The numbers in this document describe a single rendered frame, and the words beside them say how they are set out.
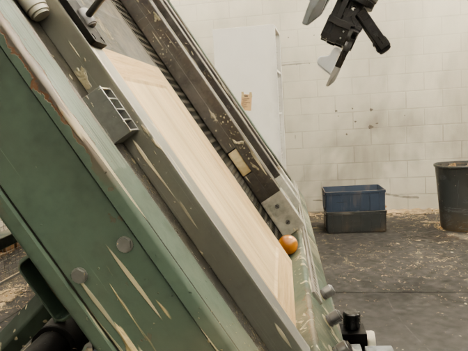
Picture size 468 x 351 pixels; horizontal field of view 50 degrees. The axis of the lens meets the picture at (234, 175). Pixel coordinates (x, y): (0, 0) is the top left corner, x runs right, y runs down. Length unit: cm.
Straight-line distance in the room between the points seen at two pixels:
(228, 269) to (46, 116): 35
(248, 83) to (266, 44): 39
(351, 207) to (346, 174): 106
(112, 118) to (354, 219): 466
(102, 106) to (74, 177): 22
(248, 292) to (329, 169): 551
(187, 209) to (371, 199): 458
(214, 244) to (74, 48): 32
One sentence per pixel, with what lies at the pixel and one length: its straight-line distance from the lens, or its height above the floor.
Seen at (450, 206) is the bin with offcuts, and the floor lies 25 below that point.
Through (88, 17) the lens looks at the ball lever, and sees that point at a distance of 75.
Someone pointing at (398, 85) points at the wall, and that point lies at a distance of 622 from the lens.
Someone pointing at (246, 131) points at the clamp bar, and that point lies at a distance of 181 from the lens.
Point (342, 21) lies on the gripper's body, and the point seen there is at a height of 145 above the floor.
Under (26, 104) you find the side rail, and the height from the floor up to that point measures 127.
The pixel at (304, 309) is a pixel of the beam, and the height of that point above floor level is 90.
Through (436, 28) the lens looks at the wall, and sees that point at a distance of 634.
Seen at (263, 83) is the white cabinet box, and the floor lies 152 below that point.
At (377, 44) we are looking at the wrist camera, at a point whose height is 139.
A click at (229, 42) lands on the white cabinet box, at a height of 192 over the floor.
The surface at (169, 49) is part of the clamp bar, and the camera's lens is 150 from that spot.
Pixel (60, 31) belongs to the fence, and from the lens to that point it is 74.
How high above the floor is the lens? 125
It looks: 7 degrees down
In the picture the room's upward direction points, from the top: 3 degrees counter-clockwise
